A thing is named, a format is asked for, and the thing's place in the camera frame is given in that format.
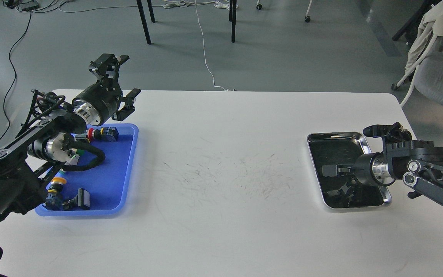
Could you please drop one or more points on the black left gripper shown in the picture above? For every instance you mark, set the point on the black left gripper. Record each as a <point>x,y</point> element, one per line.
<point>97,103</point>

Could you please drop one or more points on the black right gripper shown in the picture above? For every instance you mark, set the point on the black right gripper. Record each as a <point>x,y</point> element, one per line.
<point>369,169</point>

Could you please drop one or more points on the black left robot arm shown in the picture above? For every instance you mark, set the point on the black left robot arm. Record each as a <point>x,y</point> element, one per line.
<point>46,143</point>

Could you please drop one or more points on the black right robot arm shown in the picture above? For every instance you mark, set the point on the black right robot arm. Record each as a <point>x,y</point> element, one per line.
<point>418,163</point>

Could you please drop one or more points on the shiny metal tray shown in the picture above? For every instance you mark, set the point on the shiny metal tray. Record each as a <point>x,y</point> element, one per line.
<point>344,193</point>

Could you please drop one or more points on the black table leg left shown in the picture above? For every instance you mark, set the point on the black table leg left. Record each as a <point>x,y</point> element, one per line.
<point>143,18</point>

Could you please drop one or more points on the black table leg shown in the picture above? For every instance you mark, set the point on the black table leg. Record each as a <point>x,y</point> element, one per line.
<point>232,18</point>
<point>143,18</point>

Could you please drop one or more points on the blue plastic tray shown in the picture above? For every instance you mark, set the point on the blue plastic tray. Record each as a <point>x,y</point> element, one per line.
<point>107,183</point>

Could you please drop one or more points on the black table leg right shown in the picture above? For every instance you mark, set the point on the black table leg right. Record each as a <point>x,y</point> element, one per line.
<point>232,18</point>

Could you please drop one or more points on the beige cloth on chair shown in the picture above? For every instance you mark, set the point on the beige cloth on chair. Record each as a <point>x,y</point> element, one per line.
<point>429,34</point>

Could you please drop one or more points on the red push button switch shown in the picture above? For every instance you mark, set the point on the red push button switch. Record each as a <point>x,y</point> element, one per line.
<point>106,134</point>

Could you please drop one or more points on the green push button switch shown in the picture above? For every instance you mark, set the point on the green push button switch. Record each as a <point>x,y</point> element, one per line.
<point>74,156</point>

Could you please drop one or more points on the black switch block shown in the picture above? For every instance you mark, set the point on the black switch block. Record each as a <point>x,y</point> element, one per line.
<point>81,201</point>

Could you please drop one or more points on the yellow push button switch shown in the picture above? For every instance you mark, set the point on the yellow push button switch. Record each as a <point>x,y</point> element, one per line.
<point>54,199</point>

